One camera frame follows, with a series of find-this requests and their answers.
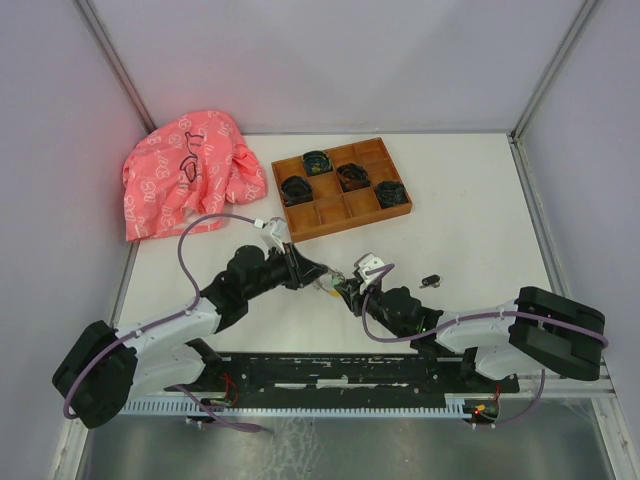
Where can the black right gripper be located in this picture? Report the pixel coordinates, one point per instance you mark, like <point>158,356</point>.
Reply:
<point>350,293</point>

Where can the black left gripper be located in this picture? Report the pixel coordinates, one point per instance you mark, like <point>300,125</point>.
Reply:
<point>301,270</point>

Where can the metal keyring with yellow grip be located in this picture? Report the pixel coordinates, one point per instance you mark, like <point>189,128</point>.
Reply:
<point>323,283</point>

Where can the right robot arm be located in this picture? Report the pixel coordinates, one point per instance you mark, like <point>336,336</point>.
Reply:
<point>537,330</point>

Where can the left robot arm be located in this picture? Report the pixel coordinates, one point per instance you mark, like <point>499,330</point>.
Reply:
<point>107,367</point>

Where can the black headed key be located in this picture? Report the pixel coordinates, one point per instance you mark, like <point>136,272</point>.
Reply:
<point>431,281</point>

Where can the dark rolled tie orange flowers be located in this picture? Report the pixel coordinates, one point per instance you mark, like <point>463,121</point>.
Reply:
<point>352,176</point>

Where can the pink patterned cloth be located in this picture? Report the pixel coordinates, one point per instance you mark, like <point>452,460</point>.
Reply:
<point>191,167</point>

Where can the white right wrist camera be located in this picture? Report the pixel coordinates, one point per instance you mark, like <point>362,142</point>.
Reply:
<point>368,268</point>

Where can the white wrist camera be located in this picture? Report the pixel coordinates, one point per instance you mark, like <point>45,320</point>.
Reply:
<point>368,268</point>
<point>273,232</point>

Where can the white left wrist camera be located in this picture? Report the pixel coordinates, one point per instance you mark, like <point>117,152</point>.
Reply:
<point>273,232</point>

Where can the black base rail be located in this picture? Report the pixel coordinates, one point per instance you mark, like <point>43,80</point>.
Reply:
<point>332,380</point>

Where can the white cable duct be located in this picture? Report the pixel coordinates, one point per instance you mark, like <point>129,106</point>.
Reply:
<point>172,405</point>

